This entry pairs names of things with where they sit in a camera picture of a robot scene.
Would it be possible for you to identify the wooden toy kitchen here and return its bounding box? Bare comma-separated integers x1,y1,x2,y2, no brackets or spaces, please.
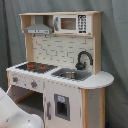
7,11,114,128

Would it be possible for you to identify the black toy faucet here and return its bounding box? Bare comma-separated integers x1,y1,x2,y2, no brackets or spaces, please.
75,51,93,70

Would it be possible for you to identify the grey toy sink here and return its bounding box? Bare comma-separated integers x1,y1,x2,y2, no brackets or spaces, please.
52,68,92,81

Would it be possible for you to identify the black toy stovetop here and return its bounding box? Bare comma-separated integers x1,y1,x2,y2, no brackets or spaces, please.
18,62,55,73

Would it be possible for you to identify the right red oven knob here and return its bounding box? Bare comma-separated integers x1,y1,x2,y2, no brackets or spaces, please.
31,81,37,88

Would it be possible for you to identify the red oven knob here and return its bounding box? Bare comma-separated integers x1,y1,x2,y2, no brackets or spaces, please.
31,81,37,88
11,76,19,83

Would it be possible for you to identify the white cabinet door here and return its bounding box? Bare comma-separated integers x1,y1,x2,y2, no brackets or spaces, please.
45,81,82,128

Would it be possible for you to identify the toy microwave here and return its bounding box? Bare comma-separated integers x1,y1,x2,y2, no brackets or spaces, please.
54,15,91,34

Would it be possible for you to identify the grey range hood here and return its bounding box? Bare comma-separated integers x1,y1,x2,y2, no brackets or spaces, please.
24,16,53,34

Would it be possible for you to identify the left red oven knob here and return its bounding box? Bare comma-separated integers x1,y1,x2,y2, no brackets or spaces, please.
11,76,19,83

